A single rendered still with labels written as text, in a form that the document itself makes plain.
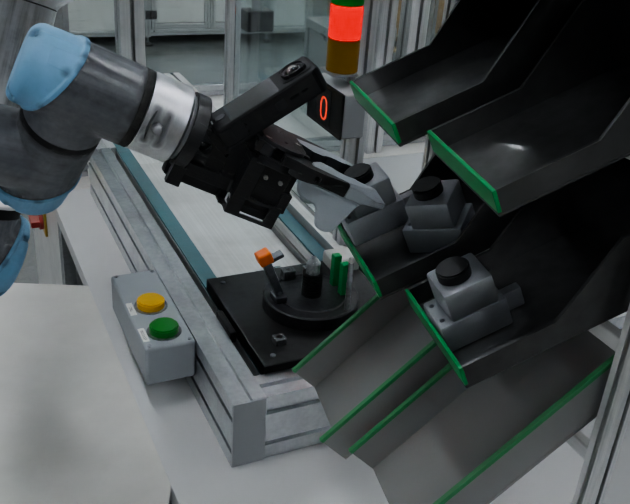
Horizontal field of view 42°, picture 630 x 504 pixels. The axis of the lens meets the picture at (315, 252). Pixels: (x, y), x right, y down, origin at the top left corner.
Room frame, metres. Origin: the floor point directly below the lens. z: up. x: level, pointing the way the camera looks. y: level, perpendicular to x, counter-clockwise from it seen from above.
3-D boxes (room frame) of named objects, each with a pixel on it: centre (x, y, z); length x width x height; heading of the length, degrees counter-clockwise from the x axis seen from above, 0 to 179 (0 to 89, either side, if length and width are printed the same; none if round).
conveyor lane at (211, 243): (1.31, 0.11, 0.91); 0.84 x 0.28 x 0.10; 27
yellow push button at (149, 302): (1.01, 0.23, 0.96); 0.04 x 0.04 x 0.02
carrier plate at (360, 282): (1.03, 0.00, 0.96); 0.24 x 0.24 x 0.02; 27
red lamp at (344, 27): (1.26, -0.02, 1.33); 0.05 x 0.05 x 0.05
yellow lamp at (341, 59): (1.26, -0.02, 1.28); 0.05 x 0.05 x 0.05
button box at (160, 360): (1.01, 0.23, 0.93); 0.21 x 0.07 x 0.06; 27
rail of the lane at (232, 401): (1.21, 0.26, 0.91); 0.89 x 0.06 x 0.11; 27
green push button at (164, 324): (0.95, 0.20, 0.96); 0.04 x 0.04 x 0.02
